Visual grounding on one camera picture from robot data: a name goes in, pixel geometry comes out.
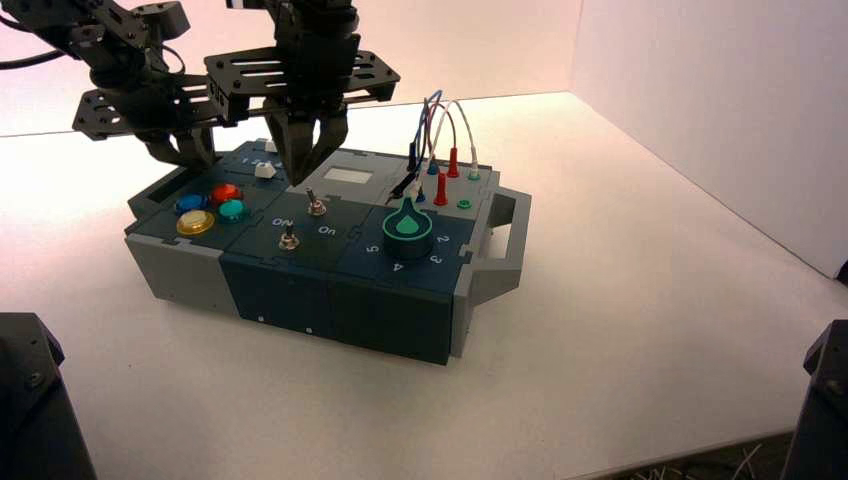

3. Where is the white jumper wire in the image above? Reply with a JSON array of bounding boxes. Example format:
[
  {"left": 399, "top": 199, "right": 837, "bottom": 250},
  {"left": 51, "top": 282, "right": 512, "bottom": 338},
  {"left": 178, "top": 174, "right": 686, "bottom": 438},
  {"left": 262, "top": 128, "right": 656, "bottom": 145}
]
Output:
[{"left": 406, "top": 99, "right": 482, "bottom": 204}]

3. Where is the yellow push button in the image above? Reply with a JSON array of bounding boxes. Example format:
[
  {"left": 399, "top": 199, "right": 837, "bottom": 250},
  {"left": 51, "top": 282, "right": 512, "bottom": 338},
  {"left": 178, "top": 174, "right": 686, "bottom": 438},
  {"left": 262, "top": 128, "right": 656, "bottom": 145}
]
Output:
[{"left": 175, "top": 210, "right": 217, "bottom": 238}]

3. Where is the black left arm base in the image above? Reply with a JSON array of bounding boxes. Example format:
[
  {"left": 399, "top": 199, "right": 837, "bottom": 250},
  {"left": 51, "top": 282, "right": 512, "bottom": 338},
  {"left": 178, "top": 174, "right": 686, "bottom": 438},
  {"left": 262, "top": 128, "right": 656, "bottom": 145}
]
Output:
[{"left": 0, "top": 312, "right": 99, "bottom": 480}]

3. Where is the green rotary knob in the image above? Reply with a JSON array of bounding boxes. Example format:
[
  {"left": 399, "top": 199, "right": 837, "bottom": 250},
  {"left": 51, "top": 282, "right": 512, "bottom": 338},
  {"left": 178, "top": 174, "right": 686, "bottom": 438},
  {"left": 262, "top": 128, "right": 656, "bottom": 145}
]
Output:
[{"left": 382, "top": 197, "right": 435, "bottom": 262}]

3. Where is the blue jumper wire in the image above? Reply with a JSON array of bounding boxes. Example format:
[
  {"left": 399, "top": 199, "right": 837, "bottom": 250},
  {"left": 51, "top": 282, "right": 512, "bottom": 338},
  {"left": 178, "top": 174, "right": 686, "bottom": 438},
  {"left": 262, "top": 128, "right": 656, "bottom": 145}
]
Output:
[{"left": 409, "top": 89, "right": 444, "bottom": 204}]

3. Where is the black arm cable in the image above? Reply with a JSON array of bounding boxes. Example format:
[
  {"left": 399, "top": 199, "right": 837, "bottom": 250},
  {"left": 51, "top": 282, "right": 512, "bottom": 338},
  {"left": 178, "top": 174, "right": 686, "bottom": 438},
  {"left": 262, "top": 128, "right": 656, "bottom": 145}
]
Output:
[{"left": 0, "top": 42, "right": 188, "bottom": 79}]

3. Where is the red jumper wire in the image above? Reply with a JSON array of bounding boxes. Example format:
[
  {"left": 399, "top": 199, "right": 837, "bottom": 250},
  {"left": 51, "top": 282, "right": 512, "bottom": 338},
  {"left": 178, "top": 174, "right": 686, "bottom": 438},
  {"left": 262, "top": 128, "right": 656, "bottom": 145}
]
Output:
[{"left": 423, "top": 102, "right": 460, "bottom": 208}]

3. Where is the green push button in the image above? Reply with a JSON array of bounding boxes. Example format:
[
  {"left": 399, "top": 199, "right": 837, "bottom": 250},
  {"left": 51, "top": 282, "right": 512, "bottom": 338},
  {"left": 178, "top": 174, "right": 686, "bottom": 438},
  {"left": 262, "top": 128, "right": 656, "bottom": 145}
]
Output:
[{"left": 217, "top": 198, "right": 252, "bottom": 225}]

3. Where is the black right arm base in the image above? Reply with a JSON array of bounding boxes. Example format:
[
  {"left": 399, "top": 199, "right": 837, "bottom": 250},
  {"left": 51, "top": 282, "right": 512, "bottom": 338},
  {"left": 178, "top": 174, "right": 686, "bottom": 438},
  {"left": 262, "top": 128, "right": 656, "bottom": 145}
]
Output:
[{"left": 781, "top": 319, "right": 848, "bottom": 480}]

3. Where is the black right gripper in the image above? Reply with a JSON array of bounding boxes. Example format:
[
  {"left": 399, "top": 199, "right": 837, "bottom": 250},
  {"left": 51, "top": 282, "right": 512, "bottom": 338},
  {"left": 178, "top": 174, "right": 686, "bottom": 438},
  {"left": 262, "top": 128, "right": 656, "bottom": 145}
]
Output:
[{"left": 203, "top": 0, "right": 403, "bottom": 187}]

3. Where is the blue push button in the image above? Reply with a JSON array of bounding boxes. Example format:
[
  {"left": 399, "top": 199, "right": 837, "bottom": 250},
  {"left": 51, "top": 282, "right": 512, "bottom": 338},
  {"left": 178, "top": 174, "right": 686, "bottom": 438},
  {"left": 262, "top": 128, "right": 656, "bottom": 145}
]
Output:
[{"left": 174, "top": 193, "right": 209, "bottom": 217}]

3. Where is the thin white cable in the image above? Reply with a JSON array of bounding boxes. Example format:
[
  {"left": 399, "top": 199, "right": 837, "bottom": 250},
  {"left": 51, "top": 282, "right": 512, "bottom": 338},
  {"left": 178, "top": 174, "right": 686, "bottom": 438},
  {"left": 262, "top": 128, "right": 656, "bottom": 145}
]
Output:
[{"left": 733, "top": 443, "right": 762, "bottom": 475}]

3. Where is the red push button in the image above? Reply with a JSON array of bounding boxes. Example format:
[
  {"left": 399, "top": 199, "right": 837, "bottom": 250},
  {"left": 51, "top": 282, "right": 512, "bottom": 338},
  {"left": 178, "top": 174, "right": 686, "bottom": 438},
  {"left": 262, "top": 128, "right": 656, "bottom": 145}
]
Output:
[{"left": 209, "top": 183, "right": 244, "bottom": 207}]

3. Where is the black jumper wire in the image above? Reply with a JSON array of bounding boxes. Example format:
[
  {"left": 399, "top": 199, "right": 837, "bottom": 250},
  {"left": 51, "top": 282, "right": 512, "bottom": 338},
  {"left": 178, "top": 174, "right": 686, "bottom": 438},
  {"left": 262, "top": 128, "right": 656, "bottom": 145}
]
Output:
[{"left": 384, "top": 99, "right": 432, "bottom": 204}]

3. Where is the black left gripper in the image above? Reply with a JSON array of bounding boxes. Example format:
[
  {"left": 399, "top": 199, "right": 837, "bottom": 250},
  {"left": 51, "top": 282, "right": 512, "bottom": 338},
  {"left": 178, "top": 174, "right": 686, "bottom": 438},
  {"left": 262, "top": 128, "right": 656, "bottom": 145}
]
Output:
[{"left": 71, "top": 66, "right": 230, "bottom": 170}]

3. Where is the blue grey control box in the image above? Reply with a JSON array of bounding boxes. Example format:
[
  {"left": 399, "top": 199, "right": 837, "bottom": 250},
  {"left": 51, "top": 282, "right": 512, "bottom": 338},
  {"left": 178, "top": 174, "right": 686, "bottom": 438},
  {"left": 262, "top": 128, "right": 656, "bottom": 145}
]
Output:
[{"left": 124, "top": 139, "right": 533, "bottom": 367}]

